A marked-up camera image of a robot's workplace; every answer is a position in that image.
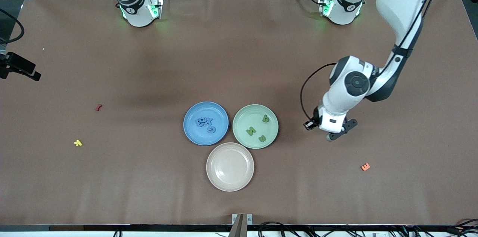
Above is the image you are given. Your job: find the green plate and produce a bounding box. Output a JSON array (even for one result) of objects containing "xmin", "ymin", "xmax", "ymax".
[{"xmin": 232, "ymin": 104, "xmax": 279, "ymax": 150}]

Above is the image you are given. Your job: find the beige pink plate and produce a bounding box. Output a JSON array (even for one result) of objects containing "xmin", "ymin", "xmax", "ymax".
[{"xmin": 206, "ymin": 142, "xmax": 255, "ymax": 192}]

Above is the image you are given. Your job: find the blue plate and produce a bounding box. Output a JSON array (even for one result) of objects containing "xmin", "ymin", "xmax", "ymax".
[{"xmin": 183, "ymin": 101, "xmax": 229, "ymax": 146}]

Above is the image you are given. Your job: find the brown table cover sheet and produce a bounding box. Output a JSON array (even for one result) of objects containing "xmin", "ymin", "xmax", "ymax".
[{"xmin": 0, "ymin": 0, "xmax": 478, "ymax": 226}]

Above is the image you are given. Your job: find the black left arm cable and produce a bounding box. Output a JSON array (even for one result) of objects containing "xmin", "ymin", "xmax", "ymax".
[{"xmin": 300, "ymin": 0, "xmax": 438, "ymax": 122}]

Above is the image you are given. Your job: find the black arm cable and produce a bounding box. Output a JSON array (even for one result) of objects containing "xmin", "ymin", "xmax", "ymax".
[
  {"xmin": 0, "ymin": 7, "xmax": 25, "ymax": 44},
  {"xmin": 300, "ymin": 0, "xmax": 438, "ymax": 122}
]

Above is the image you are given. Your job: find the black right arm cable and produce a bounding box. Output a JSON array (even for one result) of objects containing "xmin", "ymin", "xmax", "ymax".
[{"xmin": 0, "ymin": 7, "xmax": 25, "ymax": 44}]

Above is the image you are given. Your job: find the black cable bundle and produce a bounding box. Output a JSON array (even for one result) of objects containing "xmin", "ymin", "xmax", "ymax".
[{"xmin": 258, "ymin": 219, "xmax": 478, "ymax": 237}]

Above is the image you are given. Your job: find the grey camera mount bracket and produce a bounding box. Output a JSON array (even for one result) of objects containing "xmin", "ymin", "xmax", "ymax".
[{"xmin": 232, "ymin": 213, "xmax": 253, "ymax": 237}]

